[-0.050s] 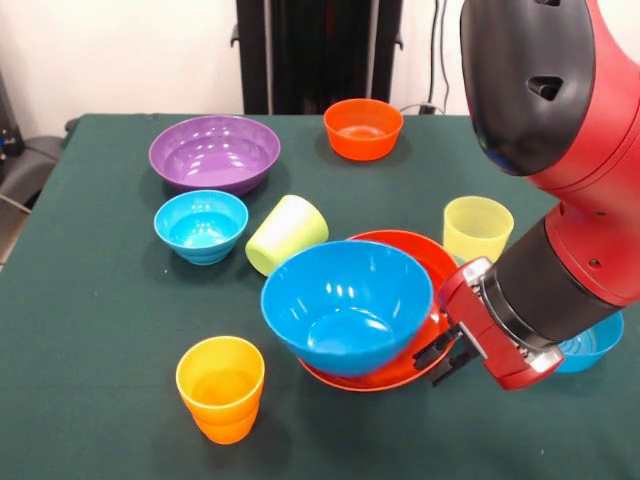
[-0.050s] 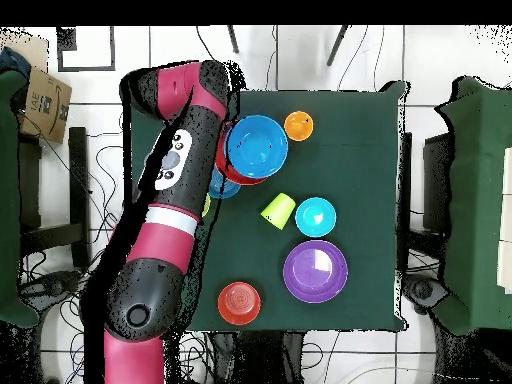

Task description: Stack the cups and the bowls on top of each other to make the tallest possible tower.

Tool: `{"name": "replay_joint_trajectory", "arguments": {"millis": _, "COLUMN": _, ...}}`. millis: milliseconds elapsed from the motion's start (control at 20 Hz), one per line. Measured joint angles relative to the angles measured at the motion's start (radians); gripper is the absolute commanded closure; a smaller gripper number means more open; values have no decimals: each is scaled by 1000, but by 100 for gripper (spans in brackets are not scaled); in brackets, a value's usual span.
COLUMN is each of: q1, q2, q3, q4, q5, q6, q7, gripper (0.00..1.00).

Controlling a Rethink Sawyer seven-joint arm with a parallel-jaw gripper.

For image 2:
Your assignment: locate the large orange bowl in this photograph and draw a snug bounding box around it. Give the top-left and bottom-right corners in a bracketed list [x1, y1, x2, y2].
[214, 121, 267, 186]

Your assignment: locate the large deep blue bowl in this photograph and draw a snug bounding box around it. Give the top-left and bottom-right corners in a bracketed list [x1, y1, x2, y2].
[225, 114, 289, 179]

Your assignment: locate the green cup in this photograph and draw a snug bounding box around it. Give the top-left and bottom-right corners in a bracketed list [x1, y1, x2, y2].
[260, 192, 297, 231]

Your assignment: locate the small light blue bowl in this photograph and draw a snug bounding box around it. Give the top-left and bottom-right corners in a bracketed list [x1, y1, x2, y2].
[294, 196, 337, 238]

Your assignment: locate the purple bowl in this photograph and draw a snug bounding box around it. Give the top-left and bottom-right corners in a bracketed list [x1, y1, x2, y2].
[282, 239, 349, 304]

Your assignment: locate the small red-orange bowl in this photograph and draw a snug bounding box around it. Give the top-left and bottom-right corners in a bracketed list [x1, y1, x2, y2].
[217, 281, 262, 326]

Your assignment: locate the orange cup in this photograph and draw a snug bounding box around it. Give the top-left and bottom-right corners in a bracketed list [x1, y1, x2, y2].
[283, 110, 315, 142]

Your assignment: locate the dark green table cloth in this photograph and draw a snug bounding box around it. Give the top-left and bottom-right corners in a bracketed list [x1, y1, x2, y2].
[120, 78, 411, 334]

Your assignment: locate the black tripod leg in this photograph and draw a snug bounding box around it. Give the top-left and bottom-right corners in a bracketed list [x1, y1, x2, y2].
[326, 25, 349, 67]
[226, 25, 240, 54]

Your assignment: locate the black furniture piece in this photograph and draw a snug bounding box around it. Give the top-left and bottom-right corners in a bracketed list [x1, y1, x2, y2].
[422, 133, 452, 233]

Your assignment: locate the green cloth side table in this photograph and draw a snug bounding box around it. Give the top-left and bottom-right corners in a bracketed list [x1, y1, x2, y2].
[434, 75, 512, 336]
[0, 69, 40, 329]

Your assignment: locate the cardboard box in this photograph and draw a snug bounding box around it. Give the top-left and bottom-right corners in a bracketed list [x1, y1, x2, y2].
[18, 65, 74, 144]

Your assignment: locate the white board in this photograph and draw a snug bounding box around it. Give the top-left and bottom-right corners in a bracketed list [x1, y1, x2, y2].
[496, 146, 512, 290]

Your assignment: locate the dark blue bag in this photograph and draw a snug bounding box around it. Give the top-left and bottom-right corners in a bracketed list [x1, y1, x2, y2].
[0, 46, 32, 79]

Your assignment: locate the blue ring-patterned bowl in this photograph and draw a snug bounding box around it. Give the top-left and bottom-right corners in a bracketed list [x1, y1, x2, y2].
[207, 165, 242, 200]

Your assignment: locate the thin black floor cable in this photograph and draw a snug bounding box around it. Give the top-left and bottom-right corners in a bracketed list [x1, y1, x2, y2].
[195, 25, 219, 63]

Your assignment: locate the black stool frame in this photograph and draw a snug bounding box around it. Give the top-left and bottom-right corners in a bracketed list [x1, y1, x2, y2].
[18, 126, 91, 269]

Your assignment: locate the black square floor frame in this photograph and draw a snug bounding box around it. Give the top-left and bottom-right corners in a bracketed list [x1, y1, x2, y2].
[56, 25, 116, 72]

